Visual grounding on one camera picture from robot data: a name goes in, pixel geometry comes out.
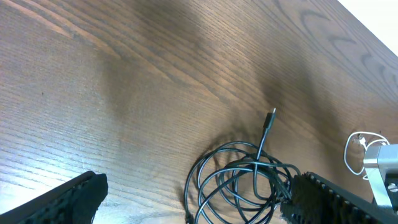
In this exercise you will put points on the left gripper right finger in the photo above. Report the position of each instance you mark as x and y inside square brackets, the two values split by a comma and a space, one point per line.
[316, 200]

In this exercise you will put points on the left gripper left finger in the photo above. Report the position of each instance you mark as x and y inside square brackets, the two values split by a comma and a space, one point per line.
[73, 202]

